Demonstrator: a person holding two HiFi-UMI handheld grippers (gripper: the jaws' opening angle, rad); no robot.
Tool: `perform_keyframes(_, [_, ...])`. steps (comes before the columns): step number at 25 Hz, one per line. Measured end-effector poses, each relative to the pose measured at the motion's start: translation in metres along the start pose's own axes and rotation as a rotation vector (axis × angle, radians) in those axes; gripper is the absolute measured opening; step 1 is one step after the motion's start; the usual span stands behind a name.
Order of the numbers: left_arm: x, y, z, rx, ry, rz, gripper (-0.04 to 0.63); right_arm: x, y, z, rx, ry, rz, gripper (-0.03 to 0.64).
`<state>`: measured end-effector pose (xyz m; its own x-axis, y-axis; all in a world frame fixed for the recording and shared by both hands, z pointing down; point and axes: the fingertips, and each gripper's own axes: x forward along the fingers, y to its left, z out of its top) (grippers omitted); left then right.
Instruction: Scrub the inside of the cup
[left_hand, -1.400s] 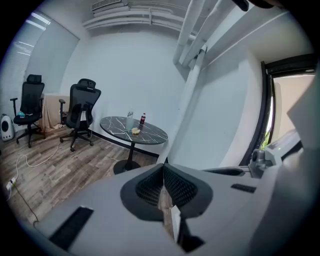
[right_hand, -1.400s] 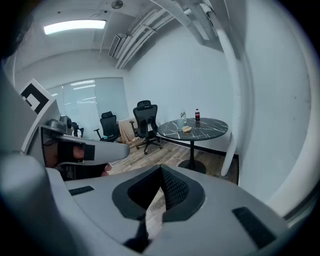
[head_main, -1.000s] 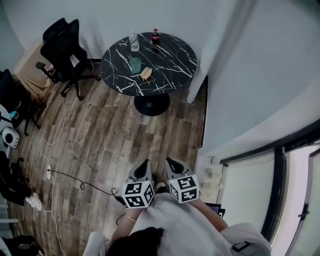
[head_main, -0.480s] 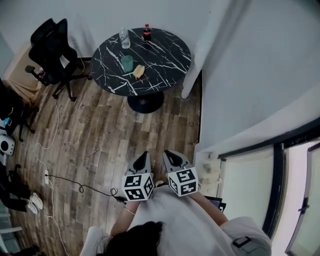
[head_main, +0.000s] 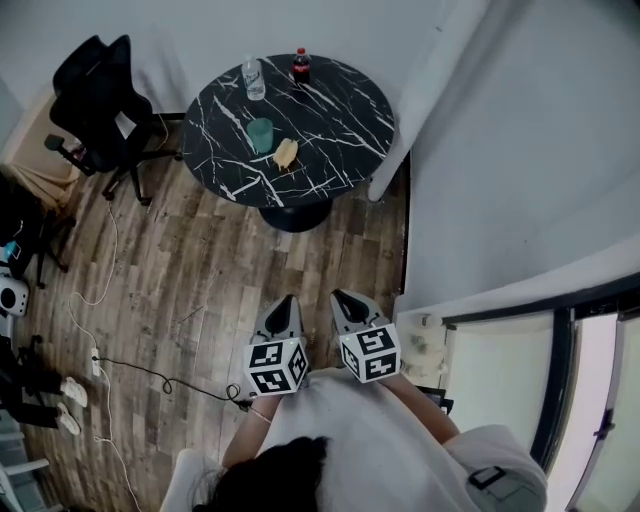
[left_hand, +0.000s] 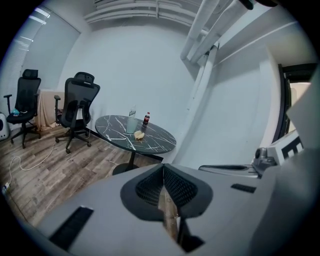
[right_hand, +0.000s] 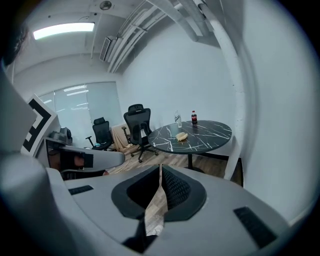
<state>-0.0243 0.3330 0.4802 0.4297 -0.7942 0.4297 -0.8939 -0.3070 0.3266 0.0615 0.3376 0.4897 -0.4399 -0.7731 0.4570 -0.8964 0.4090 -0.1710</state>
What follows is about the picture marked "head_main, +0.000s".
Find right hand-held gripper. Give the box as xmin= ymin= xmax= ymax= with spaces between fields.
xmin=329 ymin=289 xmax=403 ymax=385

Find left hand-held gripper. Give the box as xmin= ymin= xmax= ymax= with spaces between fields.
xmin=243 ymin=293 xmax=310 ymax=397

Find yellow sponge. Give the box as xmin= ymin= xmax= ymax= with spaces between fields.
xmin=272 ymin=137 xmax=301 ymax=170

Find green textured plastic cup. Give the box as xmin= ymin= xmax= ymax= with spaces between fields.
xmin=246 ymin=117 xmax=275 ymax=155

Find person's right forearm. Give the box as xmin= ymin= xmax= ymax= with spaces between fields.
xmin=384 ymin=372 xmax=461 ymax=441

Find person's left forearm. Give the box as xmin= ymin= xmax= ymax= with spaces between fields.
xmin=222 ymin=389 xmax=281 ymax=469

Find black tablet with screen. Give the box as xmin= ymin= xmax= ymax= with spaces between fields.
xmin=417 ymin=384 xmax=455 ymax=417

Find person's white shirt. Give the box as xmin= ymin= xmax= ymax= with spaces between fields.
xmin=159 ymin=368 xmax=550 ymax=512

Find black plastic buckle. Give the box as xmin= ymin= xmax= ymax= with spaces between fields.
xmin=467 ymin=465 xmax=507 ymax=492

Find clear plastic water bottle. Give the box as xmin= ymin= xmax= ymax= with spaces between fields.
xmin=241 ymin=53 xmax=266 ymax=101

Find cola bottle with red cap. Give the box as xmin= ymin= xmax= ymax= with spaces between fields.
xmin=292 ymin=47 xmax=312 ymax=86

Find black swivel chair base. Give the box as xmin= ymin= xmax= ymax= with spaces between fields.
xmin=0 ymin=333 xmax=51 ymax=371

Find white round device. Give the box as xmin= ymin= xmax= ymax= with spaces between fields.
xmin=0 ymin=276 xmax=30 ymax=317

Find black chair with bags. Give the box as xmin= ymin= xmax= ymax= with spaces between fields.
xmin=0 ymin=174 xmax=77 ymax=291

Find black mesh office chair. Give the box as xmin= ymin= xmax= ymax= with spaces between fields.
xmin=43 ymin=33 xmax=184 ymax=207

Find beige cardboard sheets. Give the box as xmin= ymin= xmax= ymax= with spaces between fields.
xmin=0 ymin=89 xmax=84 ymax=204

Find white rack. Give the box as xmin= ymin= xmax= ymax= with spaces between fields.
xmin=0 ymin=429 xmax=52 ymax=512

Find black cable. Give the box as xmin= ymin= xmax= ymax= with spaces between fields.
xmin=94 ymin=355 xmax=242 ymax=402

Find white cable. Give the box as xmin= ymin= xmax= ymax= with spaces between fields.
xmin=67 ymin=197 xmax=146 ymax=512

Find white insulated wall pipe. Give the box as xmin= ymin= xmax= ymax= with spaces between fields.
xmin=367 ymin=0 xmax=489 ymax=202

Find black window frame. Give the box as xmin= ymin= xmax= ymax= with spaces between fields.
xmin=439 ymin=272 xmax=640 ymax=481

